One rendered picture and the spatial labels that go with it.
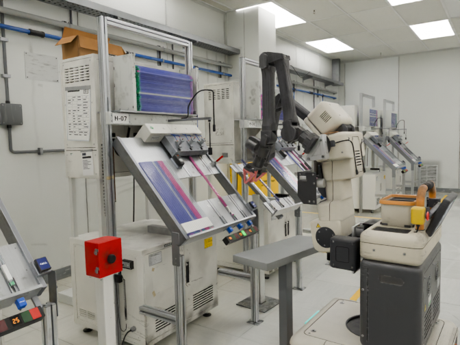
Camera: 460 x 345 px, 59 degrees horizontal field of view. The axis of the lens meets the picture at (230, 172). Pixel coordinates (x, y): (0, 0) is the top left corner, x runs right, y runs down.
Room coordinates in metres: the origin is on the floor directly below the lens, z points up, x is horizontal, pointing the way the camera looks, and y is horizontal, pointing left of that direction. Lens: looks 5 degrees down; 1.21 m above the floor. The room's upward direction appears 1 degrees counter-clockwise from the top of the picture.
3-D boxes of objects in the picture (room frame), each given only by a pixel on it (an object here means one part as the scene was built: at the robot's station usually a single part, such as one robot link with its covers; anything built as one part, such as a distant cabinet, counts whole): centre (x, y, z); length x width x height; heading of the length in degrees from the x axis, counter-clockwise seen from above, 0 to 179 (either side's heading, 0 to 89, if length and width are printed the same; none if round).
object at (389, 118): (8.00, -3.03, 0.95); 1.36 x 0.82 x 1.90; 56
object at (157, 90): (2.63, 0.43, 1.52); 0.51 x 0.13 x 0.27; 146
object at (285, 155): (3.76, -0.40, 0.65); 1.01 x 0.73 x 1.29; 56
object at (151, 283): (2.65, 0.56, 0.31); 0.70 x 0.65 x 0.62; 146
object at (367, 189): (6.81, -2.21, 0.95); 1.36 x 0.82 x 1.90; 56
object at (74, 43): (2.70, 0.74, 1.82); 0.68 x 0.30 x 0.20; 146
